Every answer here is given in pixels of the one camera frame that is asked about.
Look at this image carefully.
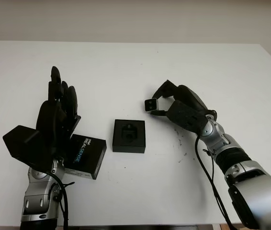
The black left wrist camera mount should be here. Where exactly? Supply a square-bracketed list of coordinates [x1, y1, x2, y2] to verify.
[2, 125, 55, 172]

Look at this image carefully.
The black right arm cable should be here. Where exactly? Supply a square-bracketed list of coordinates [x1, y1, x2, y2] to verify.
[195, 134, 235, 230]

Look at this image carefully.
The small silver black camera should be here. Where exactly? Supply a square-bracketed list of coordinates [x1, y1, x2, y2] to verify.
[144, 98, 160, 113]

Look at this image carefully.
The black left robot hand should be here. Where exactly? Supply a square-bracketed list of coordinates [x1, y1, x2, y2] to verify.
[36, 66, 81, 159]

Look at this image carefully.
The black RealSense box lid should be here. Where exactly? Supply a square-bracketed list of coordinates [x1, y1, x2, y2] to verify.
[63, 133, 108, 180]

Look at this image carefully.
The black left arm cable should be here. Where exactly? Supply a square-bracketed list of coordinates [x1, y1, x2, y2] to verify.
[49, 172, 75, 230]

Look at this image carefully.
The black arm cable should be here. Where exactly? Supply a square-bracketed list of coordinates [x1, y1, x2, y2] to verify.
[195, 134, 235, 230]
[49, 172, 75, 230]

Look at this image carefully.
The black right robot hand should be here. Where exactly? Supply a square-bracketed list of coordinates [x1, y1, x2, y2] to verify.
[151, 80, 217, 118]

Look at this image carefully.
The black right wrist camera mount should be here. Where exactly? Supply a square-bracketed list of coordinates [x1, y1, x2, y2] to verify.
[168, 100, 209, 136]

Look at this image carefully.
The black camera box base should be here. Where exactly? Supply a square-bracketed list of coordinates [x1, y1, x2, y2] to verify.
[112, 119, 147, 154]

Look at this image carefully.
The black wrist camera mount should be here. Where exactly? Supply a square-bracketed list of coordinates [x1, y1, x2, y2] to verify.
[2, 125, 55, 172]
[168, 100, 209, 136]

